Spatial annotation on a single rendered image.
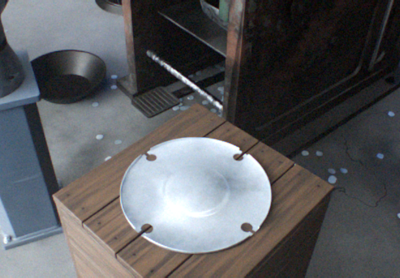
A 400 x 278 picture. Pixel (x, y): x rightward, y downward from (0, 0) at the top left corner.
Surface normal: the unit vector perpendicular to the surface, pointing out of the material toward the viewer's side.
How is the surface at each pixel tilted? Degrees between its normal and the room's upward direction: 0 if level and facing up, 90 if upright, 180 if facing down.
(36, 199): 90
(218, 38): 0
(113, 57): 0
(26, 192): 90
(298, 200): 0
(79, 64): 49
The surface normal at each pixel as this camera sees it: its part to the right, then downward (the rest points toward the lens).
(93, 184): 0.04, -0.73
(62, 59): 0.22, 0.01
